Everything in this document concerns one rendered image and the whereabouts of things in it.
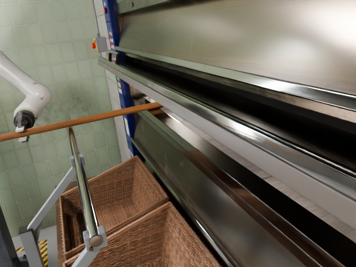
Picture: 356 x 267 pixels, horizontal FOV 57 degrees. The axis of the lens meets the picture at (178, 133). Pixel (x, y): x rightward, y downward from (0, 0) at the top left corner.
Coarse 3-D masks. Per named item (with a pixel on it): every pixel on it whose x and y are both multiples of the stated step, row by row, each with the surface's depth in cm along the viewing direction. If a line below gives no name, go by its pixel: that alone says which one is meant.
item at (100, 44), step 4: (96, 40) 223; (100, 40) 224; (104, 40) 225; (96, 44) 224; (100, 44) 225; (104, 44) 226; (96, 48) 225; (100, 48) 225; (104, 48) 226; (100, 52) 226
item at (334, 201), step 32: (128, 64) 155; (160, 96) 77; (192, 96) 76; (224, 96) 78; (224, 128) 49; (288, 128) 51; (320, 128) 52; (256, 160) 41; (352, 160) 38; (320, 192) 32; (352, 224) 28
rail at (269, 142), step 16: (112, 64) 133; (144, 80) 89; (176, 96) 67; (208, 112) 54; (224, 112) 51; (240, 128) 45; (256, 128) 42; (256, 144) 41; (272, 144) 38; (288, 144) 36; (288, 160) 36; (304, 160) 34; (320, 160) 32; (320, 176) 32; (336, 176) 30; (352, 176) 28; (352, 192) 28
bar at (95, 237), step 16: (64, 112) 176; (80, 160) 109; (64, 176) 114; (80, 176) 96; (80, 192) 88; (48, 208) 114; (32, 224) 113; (96, 224) 73; (32, 240) 114; (96, 240) 69; (32, 256) 115; (80, 256) 71
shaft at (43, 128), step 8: (144, 104) 156; (152, 104) 156; (160, 104) 157; (104, 112) 150; (112, 112) 150; (120, 112) 151; (128, 112) 153; (72, 120) 145; (80, 120) 146; (88, 120) 147; (96, 120) 149; (32, 128) 140; (40, 128) 141; (48, 128) 142; (56, 128) 143; (0, 136) 136; (8, 136) 137; (16, 136) 138; (24, 136) 140
